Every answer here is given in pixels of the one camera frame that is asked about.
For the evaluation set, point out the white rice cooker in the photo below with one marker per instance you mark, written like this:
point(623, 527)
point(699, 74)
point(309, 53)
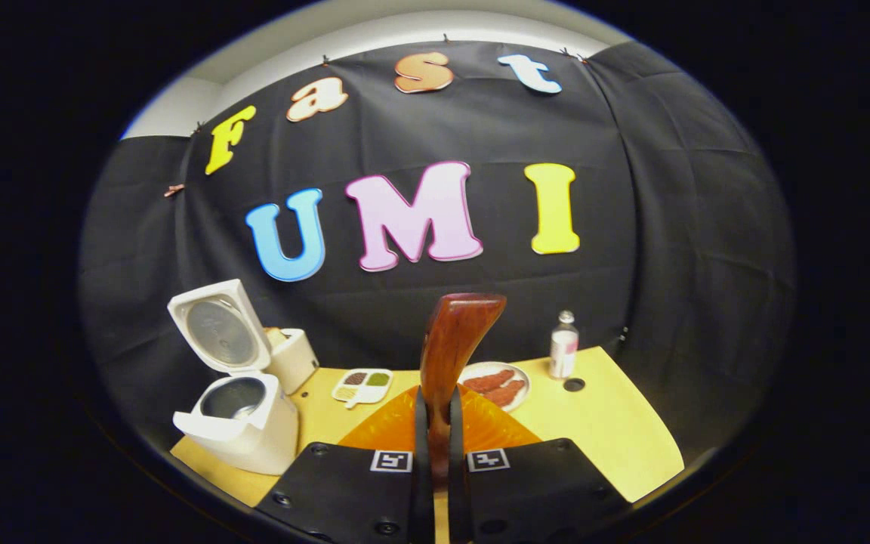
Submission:
point(254, 438)

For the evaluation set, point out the white round plate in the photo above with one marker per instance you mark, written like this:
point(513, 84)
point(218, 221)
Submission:
point(489, 366)

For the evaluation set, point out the toast bread slice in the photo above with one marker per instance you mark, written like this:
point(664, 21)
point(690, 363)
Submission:
point(276, 336)

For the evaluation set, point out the small clear bottle pink label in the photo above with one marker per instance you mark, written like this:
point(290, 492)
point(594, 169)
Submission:
point(563, 351)

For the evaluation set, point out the row of black binder clips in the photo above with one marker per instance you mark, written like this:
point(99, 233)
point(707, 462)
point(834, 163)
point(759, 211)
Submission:
point(324, 60)

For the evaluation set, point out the brown wooden spoon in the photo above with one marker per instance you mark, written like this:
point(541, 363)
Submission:
point(454, 340)

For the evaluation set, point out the red sausage piece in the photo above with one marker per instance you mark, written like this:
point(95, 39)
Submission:
point(489, 380)
point(507, 393)

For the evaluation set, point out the white toaster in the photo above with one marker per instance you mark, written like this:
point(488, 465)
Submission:
point(295, 363)

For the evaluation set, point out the copper cloth clip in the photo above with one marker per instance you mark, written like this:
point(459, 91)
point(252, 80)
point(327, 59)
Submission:
point(173, 190)

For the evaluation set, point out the white divided grain dish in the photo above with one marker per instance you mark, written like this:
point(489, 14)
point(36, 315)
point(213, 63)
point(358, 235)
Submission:
point(363, 389)

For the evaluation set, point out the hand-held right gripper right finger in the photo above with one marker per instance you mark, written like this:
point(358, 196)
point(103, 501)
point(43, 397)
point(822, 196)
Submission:
point(458, 491)

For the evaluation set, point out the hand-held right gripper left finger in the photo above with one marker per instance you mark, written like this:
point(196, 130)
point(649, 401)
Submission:
point(421, 491)

